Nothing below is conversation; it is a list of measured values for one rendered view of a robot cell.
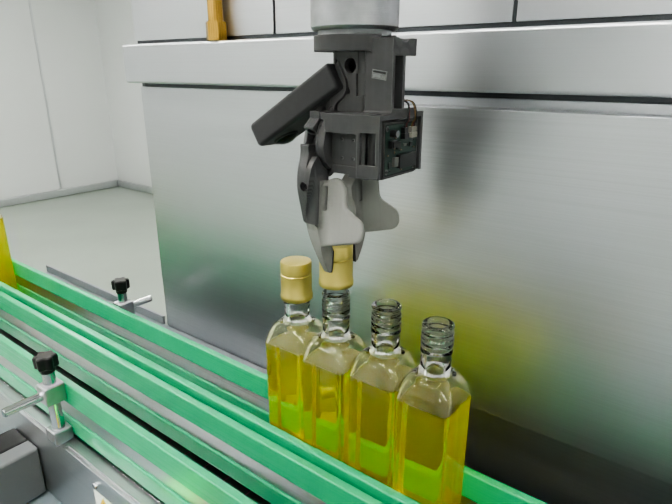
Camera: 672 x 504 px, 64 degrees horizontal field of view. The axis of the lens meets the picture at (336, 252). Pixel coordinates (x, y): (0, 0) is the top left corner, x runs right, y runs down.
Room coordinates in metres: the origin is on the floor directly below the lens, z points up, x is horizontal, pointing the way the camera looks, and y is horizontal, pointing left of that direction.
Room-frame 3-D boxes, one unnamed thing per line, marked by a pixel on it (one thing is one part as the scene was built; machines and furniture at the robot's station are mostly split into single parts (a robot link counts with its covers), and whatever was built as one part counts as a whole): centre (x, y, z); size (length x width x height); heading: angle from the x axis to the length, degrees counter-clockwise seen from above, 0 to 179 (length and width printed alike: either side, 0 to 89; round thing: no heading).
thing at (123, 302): (0.88, 0.36, 0.94); 0.07 x 0.04 x 0.13; 142
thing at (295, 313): (0.55, 0.04, 1.12); 0.03 x 0.03 x 0.05
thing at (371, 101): (0.49, -0.02, 1.32); 0.09 x 0.08 x 0.12; 52
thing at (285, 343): (0.55, 0.04, 0.99); 0.06 x 0.06 x 0.21; 53
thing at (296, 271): (0.55, 0.04, 1.14); 0.04 x 0.04 x 0.04
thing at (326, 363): (0.51, 0.00, 0.99); 0.06 x 0.06 x 0.21; 52
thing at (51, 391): (0.59, 0.39, 0.94); 0.07 x 0.04 x 0.13; 142
